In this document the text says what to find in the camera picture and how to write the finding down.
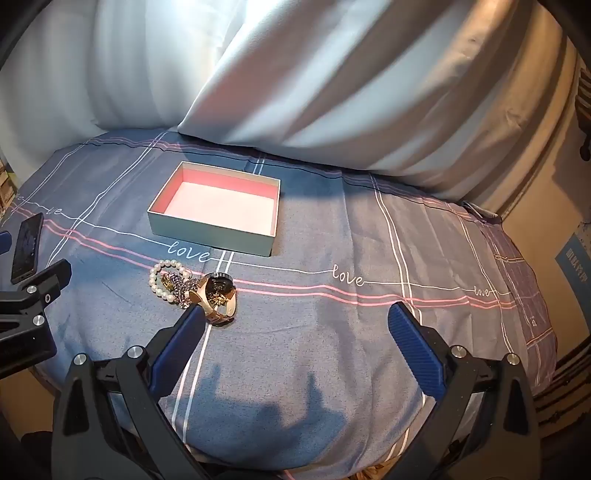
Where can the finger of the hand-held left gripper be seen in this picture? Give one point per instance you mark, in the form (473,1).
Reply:
(4,242)
(27,318)

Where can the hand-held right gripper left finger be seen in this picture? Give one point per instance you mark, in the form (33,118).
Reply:
(182,332)

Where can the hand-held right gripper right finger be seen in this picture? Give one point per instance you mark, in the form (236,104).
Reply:
(411,341)

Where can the small gold pendant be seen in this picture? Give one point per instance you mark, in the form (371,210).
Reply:
(218,300)

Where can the thin gold bangle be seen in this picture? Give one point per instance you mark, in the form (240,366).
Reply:
(168,281)

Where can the pale green box pink lining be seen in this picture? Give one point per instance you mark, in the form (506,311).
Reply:
(217,203)

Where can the black smartphone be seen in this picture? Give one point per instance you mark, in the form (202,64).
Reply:
(27,247)

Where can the background shelf with goods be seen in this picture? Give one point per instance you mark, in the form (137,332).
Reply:
(7,184)

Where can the blue checked bed sheet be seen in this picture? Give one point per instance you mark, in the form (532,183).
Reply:
(332,332)

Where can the cardboard box blue label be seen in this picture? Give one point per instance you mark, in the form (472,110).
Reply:
(554,240)

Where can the white quilt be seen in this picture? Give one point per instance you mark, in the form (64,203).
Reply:
(92,64)

